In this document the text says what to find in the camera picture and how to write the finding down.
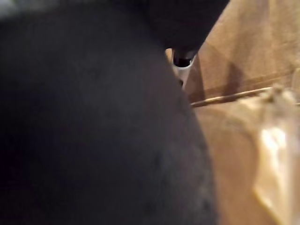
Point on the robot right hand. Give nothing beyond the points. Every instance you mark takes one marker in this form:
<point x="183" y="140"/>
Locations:
<point x="180" y="25"/>

